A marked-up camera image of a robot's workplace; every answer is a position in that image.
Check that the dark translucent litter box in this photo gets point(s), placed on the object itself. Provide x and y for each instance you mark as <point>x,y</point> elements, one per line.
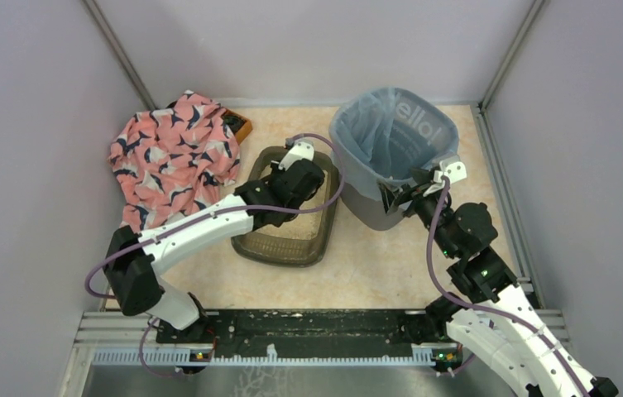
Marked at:
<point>288,252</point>

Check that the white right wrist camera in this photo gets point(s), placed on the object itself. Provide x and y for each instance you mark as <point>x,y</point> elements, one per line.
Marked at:
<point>450,169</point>

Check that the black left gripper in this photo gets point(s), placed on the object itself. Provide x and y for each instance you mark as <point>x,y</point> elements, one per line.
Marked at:
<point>304,179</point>

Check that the beige cat litter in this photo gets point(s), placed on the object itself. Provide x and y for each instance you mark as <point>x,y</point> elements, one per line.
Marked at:
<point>302,227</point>

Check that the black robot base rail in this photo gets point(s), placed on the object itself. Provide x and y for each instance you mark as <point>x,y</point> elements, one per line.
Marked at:
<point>288,337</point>

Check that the pink patterned cloth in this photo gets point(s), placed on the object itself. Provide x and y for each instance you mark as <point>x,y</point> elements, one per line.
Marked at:
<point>173,162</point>

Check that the light blue bin liner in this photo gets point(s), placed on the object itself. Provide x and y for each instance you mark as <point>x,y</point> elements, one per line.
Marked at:
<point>384,133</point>

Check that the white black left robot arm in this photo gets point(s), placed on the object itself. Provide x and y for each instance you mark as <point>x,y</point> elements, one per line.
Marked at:
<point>136,261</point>

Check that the grey ribbed trash bin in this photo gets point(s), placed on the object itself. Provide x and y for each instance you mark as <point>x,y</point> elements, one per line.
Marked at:
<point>362,196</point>

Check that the orange box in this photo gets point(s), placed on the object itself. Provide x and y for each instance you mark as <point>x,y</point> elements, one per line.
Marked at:
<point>240,126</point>

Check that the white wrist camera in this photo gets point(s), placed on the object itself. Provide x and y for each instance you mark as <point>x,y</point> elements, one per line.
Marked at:
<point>297,150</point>
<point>450,169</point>

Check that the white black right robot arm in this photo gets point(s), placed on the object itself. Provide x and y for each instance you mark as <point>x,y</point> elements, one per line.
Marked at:
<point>482,305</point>

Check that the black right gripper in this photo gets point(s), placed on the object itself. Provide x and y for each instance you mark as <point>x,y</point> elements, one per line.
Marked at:
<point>405,193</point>

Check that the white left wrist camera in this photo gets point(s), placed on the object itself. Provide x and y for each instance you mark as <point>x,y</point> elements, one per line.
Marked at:
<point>297,150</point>

